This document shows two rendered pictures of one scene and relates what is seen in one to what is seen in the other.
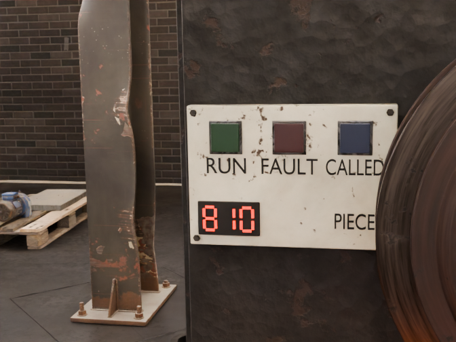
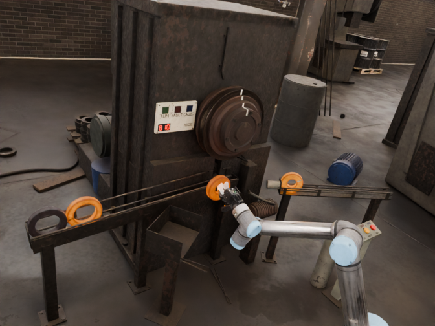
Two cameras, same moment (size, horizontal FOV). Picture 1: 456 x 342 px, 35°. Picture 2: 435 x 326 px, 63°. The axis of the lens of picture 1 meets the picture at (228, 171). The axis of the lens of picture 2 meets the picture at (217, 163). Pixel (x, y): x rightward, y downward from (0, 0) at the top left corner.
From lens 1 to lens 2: 1.52 m
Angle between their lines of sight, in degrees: 51
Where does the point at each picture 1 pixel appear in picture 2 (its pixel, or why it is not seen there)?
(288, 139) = (177, 109)
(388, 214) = (205, 126)
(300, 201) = (178, 121)
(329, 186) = (184, 118)
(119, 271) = not seen: outside the picture
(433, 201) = (213, 123)
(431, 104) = (213, 107)
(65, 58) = not seen: outside the picture
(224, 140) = (165, 110)
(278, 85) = (175, 97)
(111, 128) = not seen: outside the picture
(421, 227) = (211, 128)
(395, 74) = (195, 94)
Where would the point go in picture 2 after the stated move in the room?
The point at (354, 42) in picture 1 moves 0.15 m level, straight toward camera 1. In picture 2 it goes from (189, 88) to (204, 97)
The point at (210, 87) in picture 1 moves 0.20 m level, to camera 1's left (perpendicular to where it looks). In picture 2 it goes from (160, 98) to (130, 103)
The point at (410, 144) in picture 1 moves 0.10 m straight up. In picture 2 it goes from (210, 114) to (212, 97)
